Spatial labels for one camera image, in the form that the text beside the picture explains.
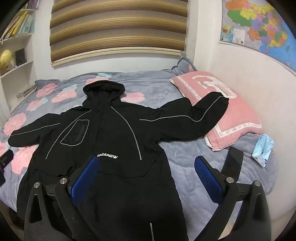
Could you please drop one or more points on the black phone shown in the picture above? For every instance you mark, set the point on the black phone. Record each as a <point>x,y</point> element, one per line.
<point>233,162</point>

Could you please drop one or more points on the grey pillow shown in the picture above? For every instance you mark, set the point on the grey pillow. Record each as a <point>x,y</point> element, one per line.
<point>183,64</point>

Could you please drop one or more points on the colourful wall map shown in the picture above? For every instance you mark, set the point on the colourful wall map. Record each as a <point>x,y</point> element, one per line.
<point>254,20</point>

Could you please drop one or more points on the black hooded jacket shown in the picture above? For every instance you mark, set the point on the black hooded jacket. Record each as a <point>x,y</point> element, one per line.
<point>111,129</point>

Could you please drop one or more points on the row of colourful books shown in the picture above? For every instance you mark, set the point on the row of colourful books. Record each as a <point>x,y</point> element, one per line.
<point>18,25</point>

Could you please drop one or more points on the blue white tissue packet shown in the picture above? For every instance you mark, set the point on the blue white tissue packet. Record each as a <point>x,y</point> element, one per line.
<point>263,149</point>

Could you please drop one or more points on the grey floral blanket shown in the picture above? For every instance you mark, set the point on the grey floral blanket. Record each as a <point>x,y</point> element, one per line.
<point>185,162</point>

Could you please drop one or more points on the pink pillow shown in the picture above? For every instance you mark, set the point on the pink pillow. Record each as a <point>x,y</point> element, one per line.
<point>235,115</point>

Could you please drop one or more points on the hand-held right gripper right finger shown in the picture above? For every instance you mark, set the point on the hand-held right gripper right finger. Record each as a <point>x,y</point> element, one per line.
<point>208,178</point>

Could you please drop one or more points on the black picture frame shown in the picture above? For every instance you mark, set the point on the black picture frame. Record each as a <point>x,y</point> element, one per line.
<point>20,56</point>

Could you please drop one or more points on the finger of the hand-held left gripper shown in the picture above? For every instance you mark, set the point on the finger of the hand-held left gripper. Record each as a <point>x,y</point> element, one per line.
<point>1,178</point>
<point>6,158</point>

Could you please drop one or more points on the white bookshelf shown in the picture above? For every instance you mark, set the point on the white bookshelf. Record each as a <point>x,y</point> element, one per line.
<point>26,41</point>

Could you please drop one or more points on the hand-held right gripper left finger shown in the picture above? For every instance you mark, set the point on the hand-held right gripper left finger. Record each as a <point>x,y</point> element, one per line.
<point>85,178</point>

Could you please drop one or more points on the brown striped window blind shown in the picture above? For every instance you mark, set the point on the brown striped window blind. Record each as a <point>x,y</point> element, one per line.
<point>115,30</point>

